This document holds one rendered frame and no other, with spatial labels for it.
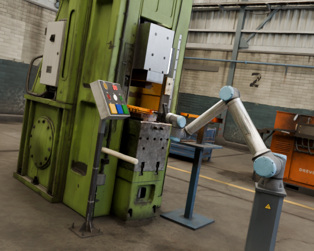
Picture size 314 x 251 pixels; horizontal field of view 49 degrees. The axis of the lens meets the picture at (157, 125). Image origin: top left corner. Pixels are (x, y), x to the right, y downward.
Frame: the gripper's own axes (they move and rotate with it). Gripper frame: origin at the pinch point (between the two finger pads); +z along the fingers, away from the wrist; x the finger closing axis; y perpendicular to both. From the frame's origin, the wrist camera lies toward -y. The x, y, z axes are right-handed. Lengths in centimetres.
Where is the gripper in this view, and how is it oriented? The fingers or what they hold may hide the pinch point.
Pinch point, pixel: (153, 111)
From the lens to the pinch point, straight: 311.4
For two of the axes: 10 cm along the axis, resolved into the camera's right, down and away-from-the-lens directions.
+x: 7.1, 0.6, 7.0
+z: -6.7, -2.1, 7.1
